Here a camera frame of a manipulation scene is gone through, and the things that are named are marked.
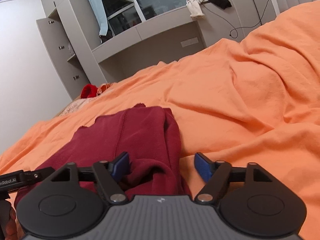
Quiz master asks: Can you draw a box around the dark red long-sleeve garment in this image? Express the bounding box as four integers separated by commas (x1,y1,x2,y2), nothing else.
13,103,193,209

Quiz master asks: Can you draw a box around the person's left hand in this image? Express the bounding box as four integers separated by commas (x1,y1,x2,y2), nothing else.
1,200,18,240

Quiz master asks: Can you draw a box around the floral patterned pillow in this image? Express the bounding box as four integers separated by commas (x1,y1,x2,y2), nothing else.
57,97,97,116

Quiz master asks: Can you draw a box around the small bright red cloth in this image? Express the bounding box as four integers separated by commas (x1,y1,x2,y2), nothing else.
80,84,98,99

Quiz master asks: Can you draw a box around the orange bed sheet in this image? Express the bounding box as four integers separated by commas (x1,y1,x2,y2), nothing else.
1,1,319,239

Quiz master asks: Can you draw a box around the grey built-in desk cabinet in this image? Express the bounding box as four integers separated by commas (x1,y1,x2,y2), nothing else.
36,0,316,98

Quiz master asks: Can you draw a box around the white cloth on desk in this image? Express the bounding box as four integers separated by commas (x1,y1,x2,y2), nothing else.
186,0,205,20

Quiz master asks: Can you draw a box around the black cloth on desk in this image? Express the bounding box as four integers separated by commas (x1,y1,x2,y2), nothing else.
208,0,232,10

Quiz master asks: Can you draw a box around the light blue curtain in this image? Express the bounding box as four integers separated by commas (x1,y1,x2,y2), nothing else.
88,0,108,36

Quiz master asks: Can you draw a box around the black cable on wall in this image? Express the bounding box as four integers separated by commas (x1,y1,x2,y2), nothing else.
229,0,276,40

